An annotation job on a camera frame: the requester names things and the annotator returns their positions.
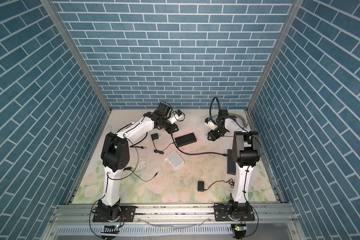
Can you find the dark grey network switch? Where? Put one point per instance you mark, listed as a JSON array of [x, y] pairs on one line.
[[231, 166]]

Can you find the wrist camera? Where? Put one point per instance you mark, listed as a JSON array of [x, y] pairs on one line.
[[211, 121], [166, 111]]

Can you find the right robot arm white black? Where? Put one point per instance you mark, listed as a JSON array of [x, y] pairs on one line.
[[246, 152]]

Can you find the white small router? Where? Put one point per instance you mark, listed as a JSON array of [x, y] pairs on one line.
[[175, 159]]

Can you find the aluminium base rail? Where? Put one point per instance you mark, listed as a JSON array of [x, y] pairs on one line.
[[207, 221]]

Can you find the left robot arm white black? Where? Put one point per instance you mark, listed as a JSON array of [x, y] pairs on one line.
[[116, 156]]

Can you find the black ribbed box device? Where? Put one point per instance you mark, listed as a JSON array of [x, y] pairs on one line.
[[185, 140]]

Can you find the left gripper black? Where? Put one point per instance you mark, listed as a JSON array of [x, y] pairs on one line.
[[172, 129]]

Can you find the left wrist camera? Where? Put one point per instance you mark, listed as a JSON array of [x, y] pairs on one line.
[[166, 111]]

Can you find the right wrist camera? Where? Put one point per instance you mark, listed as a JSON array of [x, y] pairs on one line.
[[211, 121]]

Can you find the black power adapter with plug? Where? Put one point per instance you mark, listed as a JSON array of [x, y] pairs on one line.
[[201, 184]]

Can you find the black adapter left side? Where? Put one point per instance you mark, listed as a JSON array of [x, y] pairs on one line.
[[129, 169]]

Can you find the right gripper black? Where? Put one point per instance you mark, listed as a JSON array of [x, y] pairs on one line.
[[213, 135]]

